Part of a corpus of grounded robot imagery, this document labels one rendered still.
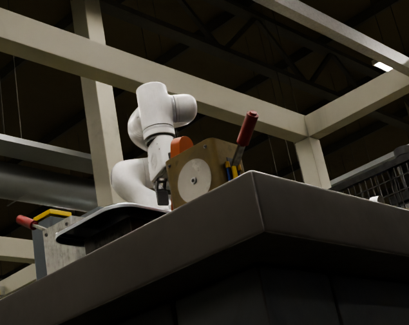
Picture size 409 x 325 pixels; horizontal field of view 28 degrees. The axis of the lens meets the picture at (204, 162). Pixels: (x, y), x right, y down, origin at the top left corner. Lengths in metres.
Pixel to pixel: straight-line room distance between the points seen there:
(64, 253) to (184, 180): 0.32
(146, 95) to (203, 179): 0.90
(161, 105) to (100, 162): 8.54
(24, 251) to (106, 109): 2.84
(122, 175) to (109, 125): 8.38
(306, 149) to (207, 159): 5.78
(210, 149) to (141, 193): 1.21
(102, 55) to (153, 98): 3.38
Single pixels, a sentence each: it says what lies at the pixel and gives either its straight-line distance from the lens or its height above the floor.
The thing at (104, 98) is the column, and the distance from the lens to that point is 11.08.
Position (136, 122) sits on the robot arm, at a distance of 2.31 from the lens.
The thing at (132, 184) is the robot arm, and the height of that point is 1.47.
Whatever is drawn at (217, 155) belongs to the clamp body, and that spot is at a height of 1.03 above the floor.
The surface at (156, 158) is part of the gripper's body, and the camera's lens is 2.09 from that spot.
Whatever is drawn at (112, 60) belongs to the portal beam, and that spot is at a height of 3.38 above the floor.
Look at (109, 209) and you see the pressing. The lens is 1.35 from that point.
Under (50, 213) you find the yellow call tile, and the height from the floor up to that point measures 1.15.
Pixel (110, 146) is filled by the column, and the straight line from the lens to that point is 10.74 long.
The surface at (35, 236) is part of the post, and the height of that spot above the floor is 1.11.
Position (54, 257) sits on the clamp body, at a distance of 1.55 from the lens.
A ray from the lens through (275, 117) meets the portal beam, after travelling 6.78.
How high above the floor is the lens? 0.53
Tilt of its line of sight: 23 degrees up
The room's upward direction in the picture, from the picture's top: 11 degrees counter-clockwise
